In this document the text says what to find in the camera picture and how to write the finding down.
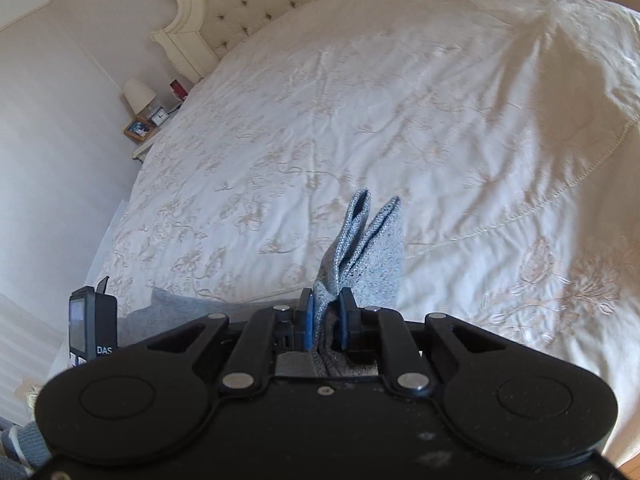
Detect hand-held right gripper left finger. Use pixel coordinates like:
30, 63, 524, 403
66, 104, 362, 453
147, 288, 317, 392

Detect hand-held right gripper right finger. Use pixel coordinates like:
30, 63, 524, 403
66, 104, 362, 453
336, 287, 502, 399

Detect grey pants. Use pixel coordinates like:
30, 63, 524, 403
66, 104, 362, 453
117, 189, 405, 378

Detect person's left forearm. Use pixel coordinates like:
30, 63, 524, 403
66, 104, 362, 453
0, 417, 52, 480

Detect cream nightstand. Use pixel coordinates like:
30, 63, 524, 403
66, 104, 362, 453
132, 125, 168, 162

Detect cream embroidered bedspread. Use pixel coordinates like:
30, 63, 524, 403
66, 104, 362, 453
82, 0, 640, 471

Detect cream table lamp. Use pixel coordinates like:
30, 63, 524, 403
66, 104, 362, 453
123, 78, 157, 117

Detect cream tufted headboard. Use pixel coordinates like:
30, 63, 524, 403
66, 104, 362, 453
148, 0, 456, 83

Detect wooden photo frame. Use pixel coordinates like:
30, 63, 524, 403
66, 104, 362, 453
123, 117, 155, 141

